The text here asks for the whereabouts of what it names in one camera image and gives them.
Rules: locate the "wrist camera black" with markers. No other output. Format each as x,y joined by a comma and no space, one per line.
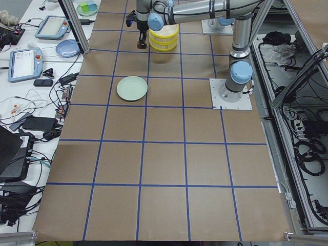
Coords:
130,18

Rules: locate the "black phone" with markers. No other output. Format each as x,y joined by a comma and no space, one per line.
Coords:
43,83

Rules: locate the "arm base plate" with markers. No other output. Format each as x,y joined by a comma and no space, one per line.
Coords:
223,99
207,31

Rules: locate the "crumpled white cloth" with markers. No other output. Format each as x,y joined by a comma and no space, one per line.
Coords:
280,54

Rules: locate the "blue plate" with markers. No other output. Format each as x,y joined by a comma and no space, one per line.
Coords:
67,48

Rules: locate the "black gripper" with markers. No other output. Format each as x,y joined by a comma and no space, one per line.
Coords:
141,26

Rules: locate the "green glass bowl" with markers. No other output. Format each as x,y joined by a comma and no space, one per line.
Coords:
89,13

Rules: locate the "black power adapter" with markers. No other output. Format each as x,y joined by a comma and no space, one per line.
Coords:
39,123

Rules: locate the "far blue teach pendant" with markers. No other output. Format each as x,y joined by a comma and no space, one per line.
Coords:
52,27

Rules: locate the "blue teach pendant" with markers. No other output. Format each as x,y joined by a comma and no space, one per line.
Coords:
52,27
25,64

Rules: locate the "black laptop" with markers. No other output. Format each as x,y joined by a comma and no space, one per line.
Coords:
16,148

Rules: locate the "near blue teach pendant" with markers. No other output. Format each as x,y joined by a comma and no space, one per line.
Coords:
25,64

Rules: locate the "brown bun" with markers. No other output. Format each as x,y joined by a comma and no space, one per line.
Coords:
141,45

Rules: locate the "pale green plate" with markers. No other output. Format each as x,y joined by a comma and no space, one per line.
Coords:
132,88

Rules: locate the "green sponge block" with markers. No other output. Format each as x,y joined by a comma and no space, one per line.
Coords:
84,7

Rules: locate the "blue sponge block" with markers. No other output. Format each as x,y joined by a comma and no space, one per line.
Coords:
91,6

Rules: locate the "yellow bamboo steamer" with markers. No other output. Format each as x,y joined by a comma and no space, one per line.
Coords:
163,46
168,31

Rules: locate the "aluminium frame post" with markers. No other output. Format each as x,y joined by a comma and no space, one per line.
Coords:
75,25

